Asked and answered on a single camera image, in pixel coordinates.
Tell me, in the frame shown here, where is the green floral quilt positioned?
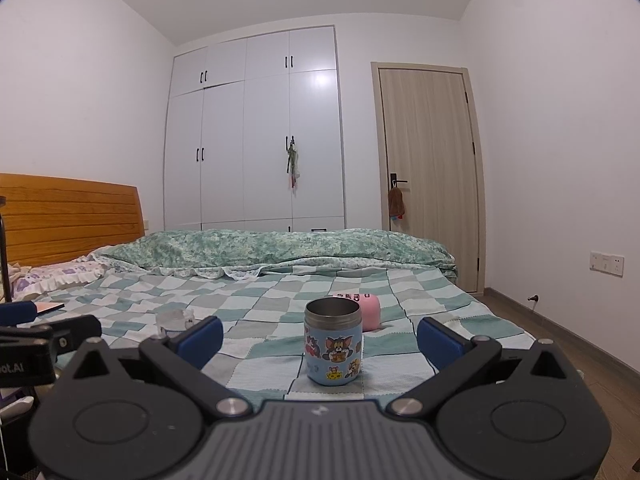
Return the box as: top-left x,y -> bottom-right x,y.
92,228 -> 457,281

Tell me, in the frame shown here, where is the clear plastic cup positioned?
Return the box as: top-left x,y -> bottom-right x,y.
155,308 -> 196,339

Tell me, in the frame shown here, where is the white wardrobe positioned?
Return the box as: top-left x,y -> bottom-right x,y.
162,25 -> 347,233

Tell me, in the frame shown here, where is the wooden headboard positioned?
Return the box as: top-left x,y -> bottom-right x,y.
0,173 -> 146,267

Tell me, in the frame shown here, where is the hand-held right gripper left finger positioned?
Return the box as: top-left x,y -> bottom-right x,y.
52,316 -> 252,418

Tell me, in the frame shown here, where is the brown hanging cloth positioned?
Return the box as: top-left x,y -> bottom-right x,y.
388,187 -> 407,222

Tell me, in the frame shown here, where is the white wall socket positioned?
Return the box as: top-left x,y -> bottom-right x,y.
589,251 -> 626,277

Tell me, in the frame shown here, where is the pink cup lid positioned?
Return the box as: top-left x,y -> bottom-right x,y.
327,291 -> 382,333

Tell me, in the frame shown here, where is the purple floral pillow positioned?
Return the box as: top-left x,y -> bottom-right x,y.
7,255 -> 108,296

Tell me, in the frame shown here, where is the checkered bed sheet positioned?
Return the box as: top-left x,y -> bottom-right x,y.
35,265 -> 538,407

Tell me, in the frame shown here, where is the wooden door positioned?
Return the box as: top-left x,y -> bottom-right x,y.
371,61 -> 487,295

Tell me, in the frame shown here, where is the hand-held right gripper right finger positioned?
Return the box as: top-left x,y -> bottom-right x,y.
387,317 -> 587,418

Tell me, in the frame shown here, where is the green hanging ornament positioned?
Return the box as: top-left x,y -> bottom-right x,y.
285,142 -> 302,190

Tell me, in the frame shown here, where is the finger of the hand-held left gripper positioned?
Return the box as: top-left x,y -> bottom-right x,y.
0,301 -> 38,329
50,315 -> 102,361

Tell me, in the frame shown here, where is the black stand pole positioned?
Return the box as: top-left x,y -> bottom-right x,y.
0,197 -> 9,306

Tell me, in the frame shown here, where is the blue cartoon metal cup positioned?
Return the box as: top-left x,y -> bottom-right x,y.
303,297 -> 364,387

